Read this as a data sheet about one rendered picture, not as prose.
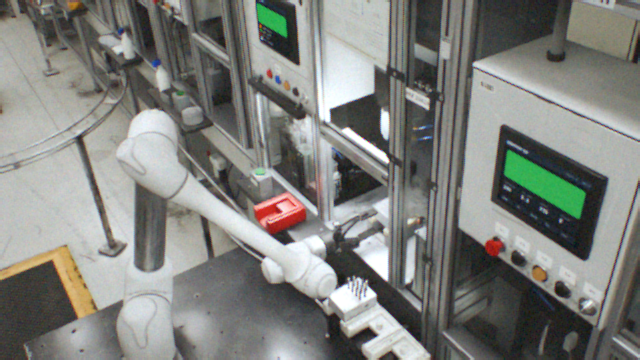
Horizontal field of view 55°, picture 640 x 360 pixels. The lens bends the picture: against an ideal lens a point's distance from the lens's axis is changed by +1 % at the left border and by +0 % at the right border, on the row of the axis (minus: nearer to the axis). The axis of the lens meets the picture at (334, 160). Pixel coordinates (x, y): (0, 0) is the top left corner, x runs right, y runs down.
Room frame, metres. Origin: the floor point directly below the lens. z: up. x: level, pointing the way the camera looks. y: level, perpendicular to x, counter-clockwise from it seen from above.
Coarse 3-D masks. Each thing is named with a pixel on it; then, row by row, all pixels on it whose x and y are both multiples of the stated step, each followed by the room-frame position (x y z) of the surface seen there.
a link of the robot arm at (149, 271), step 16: (144, 112) 1.60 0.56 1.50; (160, 112) 1.61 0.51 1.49; (144, 128) 1.49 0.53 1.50; (160, 128) 1.50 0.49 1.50; (176, 128) 1.58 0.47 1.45; (176, 144) 1.51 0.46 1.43; (144, 192) 1.50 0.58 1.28; (144, 208) 1.50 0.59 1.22; (160, 208) 1.51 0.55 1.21; (144, 224) 1.49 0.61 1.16; (160, 224) 1.51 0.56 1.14; (144, 240) 1.49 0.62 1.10; (160, 240) 1.51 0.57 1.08; (144, 256) 1.49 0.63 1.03; (160, 256) 1.51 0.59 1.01; (128, 272) 1.49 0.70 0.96; (144, 272) 1.48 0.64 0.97; (160, 272) 1.49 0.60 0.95; (128, 288) 1.46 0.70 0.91; (144, 288) 1.45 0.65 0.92; (160, 288) 1.47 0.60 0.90
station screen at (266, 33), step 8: (256, 0) 1.99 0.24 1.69; (264, 0) 1.94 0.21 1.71; (256, 8) 2.00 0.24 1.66; (272, 8) 1.90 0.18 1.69; (280, 8) 1.86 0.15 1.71; (264, 24) 1.96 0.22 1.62; (264, 32) 1.96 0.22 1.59; (272, 32) 1.91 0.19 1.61; (264, 40) 1.97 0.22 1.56; (272, 40) 1.92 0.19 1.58; (280, 40) 1.87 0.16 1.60; (288, 40) 1.83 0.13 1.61; (280, 48) 1.88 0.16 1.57; (288, 48) 1.83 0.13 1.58; (288, 56) 1.84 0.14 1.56
